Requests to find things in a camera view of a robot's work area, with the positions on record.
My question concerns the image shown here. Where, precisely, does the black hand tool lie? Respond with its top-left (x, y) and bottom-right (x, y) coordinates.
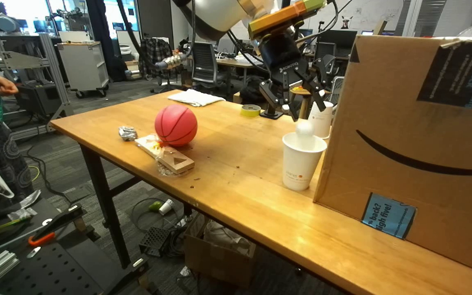
top-left (28, 203), bottom-right (86, 235)

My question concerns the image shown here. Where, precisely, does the white paper cup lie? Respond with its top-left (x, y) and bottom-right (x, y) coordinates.
top-left (305, 100), bottom-right (336, 140)
top-left (281, 131), bottom-right (330, 194)

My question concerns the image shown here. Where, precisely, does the white folded towel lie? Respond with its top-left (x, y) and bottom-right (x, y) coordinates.
top-left (167, 89), bottom-right (226, 108)

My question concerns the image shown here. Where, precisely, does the black table frame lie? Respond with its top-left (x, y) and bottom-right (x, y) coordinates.
top-left (79, 144), bottom-right (145, 269)

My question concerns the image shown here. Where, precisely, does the large brown cardboard box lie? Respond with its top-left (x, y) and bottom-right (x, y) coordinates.
top-left (312, 35), bottom-right (472, 272)

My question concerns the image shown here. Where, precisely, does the white egg-shaped ball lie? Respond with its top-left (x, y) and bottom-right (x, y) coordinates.
top-left (294, 120), bottom-right (317, 151)

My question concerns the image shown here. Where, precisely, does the wooden shape puzzle board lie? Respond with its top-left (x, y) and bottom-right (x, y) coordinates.
top-left (133, 133), bottom-right (197, 177)

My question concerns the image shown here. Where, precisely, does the crumpled foil ball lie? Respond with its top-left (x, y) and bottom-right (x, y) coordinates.
top-left (117, 125), bottom-right (140, 143)

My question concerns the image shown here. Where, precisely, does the black perforated plate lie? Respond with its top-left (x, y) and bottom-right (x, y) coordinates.
top-left (0, 243), bottom-right (110, 295)

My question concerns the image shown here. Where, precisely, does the white cabinet cart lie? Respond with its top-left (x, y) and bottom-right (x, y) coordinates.
top-left (56, 40), bottom-right (110, 99)

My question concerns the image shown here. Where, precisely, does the orange handled tool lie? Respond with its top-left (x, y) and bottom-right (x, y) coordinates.
top-left (27, 231), bottom-right (61, 249)

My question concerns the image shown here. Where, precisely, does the small yellow tape roll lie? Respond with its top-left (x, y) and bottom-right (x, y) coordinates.
top-left (240, 103), bottom-right (263, 118)

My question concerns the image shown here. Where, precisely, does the bystander bare hand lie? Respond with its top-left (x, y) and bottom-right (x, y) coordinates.
top-left (0, 72), bottom-right (20, 97)

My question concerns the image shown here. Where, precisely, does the open cardboard box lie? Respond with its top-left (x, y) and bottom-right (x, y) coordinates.
top-left (184, 220), bottom-right (259, 289)

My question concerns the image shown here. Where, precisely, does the red basketball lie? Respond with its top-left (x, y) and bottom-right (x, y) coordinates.
top-left (153, 103), bottom-right (200, 149)

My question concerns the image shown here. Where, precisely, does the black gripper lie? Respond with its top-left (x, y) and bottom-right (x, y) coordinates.
top-left (258, 25), bottom-right (330, 120)

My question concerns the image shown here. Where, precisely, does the grey metal shelf rack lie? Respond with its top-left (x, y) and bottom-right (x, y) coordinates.
top-left (0, 31), bottom-right (76, 120)

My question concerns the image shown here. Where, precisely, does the black desk chair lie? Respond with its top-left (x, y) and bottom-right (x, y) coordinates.
top-left (190, 41), bottom-right (220, 85)

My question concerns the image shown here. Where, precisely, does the plaid hanging shirt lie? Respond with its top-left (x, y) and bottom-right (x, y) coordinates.
top-left (138, 35), bottom-right (172, 79)

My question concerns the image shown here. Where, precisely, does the black keyboard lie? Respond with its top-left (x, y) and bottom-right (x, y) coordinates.
top-left (138, 226), bottom-right (182, 259)

